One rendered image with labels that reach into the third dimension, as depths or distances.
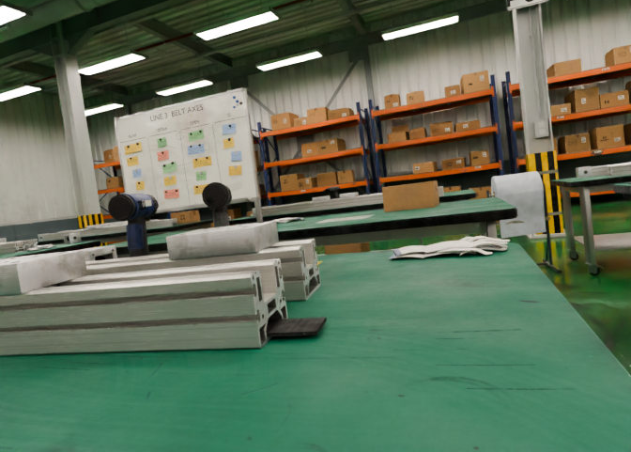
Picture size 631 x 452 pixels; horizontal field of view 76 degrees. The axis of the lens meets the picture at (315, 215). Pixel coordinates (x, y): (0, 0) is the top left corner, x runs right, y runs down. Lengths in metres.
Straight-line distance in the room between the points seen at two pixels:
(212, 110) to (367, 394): 3.67
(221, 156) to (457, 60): 8.32
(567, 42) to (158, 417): 11.35
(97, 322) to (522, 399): 0.47
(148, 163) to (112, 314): 3.80
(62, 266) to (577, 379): 0.63
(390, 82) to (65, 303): 10.94
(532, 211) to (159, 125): 3.53
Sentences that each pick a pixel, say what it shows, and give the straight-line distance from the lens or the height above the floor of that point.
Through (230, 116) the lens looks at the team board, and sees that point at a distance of 3.82.
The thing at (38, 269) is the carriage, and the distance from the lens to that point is 0.67.
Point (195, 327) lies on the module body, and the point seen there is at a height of 0.81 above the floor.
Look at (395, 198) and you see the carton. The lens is 2.49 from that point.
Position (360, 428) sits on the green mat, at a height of 0.78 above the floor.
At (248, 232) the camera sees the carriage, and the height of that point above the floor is 0.90.
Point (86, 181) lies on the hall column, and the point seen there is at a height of 1.74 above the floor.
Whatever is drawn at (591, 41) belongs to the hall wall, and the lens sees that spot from 11.62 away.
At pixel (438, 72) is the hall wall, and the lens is 11.23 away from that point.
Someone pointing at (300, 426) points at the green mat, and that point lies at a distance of 0.33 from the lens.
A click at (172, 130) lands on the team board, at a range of 4.17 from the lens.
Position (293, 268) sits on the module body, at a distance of 0.65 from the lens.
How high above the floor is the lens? 0.94
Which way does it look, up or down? 3 degrees down
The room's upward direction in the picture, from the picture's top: 7 degrees counter-clockwise
